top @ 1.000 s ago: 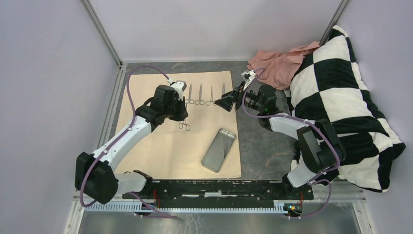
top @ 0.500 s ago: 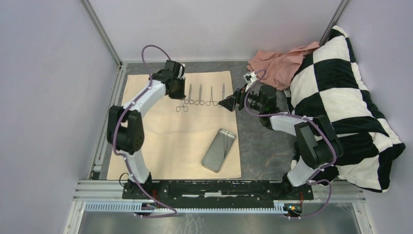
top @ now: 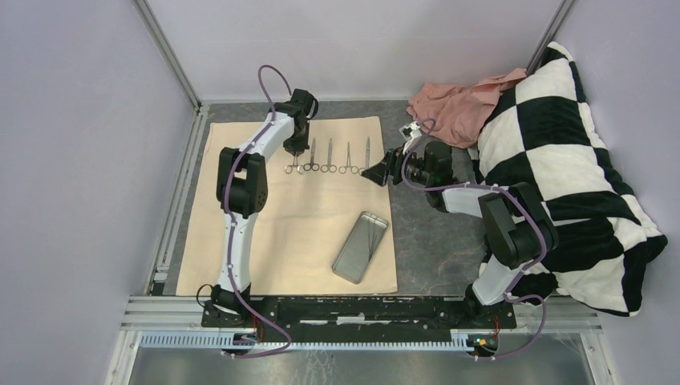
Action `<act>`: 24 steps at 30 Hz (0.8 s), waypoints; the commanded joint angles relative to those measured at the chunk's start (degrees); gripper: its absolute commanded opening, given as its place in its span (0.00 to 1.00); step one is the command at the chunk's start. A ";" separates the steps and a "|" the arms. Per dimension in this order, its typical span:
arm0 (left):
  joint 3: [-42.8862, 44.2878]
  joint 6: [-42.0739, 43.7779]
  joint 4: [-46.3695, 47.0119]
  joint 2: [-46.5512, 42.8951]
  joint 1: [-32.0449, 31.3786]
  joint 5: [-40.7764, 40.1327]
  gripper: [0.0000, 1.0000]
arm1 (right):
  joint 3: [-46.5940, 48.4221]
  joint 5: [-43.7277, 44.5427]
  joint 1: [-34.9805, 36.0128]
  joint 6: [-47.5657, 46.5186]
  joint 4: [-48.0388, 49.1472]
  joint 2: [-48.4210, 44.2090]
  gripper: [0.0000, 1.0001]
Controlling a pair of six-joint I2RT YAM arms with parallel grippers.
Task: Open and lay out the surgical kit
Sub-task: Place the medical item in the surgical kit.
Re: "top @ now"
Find pink crumpled cloth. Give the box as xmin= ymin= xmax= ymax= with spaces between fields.
xmin=407 ymin=68 xmax=527 ymax=148

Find curved steel clamp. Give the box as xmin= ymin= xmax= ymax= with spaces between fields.
xmin=320 ymin=139 xmax=338 ymax=173

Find metal surgical instrument tray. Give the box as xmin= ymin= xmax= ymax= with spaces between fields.
xmin=332 ymin=211 xmax=390 ymax=285

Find straight steel surgical scissors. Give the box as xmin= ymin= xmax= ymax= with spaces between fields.
xmin=358 ymin=136 xmax=371 ymax=175

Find thin steel hemostat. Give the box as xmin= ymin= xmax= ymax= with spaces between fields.
xmin=284 ymin=154 xmax=305 ymax=175

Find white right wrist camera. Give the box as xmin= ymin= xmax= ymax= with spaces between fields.
xmin=398 ymin=121 xmax=423 ymax=154

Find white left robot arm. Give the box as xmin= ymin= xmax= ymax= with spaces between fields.
xmin=210 ymin=89 xmax=318 ymax=327

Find steel serrated tweezers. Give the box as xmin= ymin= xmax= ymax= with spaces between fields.
xmin=366 ymin=224 xmax=384 ymax=261

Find black white checkered pillow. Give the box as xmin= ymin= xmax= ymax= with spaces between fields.
xmin=473 ymin=42 xmax=668 ymax=317

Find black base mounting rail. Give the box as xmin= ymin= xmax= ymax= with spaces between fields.
xmin=201 ymin=296 xmax=517 ymax=343

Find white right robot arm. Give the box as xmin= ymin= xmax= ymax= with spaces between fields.
xmin=360 ymin=141 xmax=559 ymax=327

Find beige cloth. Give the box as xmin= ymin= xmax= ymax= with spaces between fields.
xmin=175 ymin=122 xmax=398 ymax=296

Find steel forceps clamp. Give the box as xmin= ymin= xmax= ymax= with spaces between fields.
xmin=338 ymin=142 xmax=359 ymax=174

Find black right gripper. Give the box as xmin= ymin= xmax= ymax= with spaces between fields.
xmin=362 ymin=143 xmax=433 ymax=187

